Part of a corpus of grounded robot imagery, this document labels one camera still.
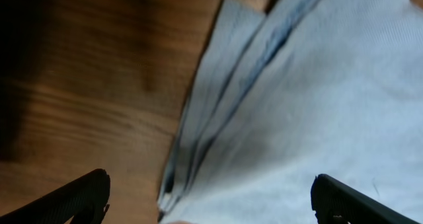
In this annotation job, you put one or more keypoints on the light blue t-shirt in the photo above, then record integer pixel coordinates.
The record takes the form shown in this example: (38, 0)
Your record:
(312, 87)

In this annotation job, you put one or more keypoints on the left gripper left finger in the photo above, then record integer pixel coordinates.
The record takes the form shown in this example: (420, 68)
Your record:
(84, 200)

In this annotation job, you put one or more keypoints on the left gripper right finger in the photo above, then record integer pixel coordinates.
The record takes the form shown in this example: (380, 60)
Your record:
(334, 202)

